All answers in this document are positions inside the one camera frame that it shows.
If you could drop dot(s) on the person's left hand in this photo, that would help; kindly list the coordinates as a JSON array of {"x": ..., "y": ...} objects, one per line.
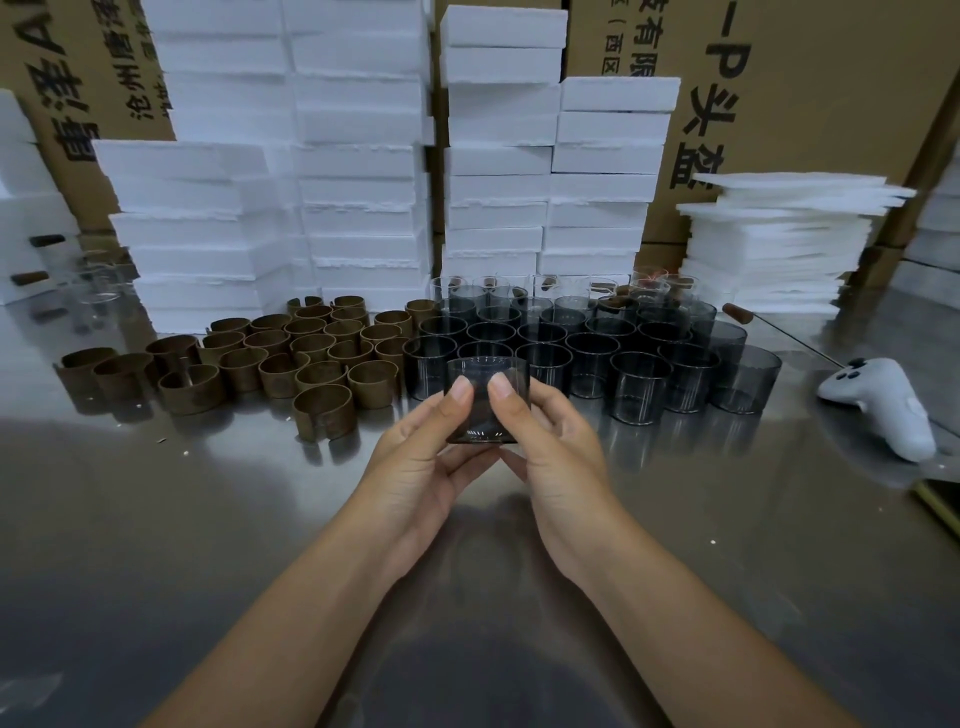
[{"x": 397, "y": 487}]

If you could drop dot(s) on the person's right hand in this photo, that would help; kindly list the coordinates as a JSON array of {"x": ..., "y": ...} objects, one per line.
[{"x": 570, "y": 487}]

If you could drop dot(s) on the group of brown sleeve rings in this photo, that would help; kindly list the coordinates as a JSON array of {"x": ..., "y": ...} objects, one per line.
[{"x": 322, "y": 416}]

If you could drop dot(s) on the smoky transparent plastic cup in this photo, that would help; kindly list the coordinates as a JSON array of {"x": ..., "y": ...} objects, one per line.
[{"x": 487, "y": 416}]

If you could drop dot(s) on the cluster of transparent plastic cups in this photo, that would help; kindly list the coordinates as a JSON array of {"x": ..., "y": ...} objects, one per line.
[{"x": 637, "y": 390}]

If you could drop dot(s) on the bunch of clear plastic cups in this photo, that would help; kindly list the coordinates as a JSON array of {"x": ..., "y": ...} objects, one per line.
[{"x": 94, "y": 281}]

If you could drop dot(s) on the person's right forearm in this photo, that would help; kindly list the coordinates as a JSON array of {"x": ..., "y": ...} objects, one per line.
[{"x": 712, "y": 652}]

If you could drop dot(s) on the person's left forearm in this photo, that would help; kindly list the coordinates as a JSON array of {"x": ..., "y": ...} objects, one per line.
[{"x": 277, "y": 645}]

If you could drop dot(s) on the stack of thin foam sheets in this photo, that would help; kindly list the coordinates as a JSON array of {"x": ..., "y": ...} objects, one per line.
[{"x": 772, "y": 247}]

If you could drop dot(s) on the stepped stack white foam blocks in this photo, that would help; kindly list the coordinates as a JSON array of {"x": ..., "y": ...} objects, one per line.
[{"x": 502, "y": 172}]

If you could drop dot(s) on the white game controller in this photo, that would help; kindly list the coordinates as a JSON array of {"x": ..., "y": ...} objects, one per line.
[{"x": 885, "y": 409}]

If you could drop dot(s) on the tall stack white foam blocks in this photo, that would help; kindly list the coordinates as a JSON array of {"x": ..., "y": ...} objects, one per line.
[{"x": 300, "y": 150}]

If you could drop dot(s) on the black smartphone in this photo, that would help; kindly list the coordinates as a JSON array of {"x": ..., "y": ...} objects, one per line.
[{"x": 945, "y": 506}]

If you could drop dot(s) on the brown cork stick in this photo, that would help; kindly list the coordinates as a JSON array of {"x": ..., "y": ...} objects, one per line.
[
  {"x": 46, "y": 241},
  {"x": 30, "y": 277}
]

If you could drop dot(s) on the stack of white foam blocks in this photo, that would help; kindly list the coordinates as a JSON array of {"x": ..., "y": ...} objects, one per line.
[
  {"x": 937, "y": 225},
  {"x": 22, "y": 202}
]

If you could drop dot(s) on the large printed cardboard box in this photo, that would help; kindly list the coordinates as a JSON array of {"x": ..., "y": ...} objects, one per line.
[{"x": 825, "y": 90}]

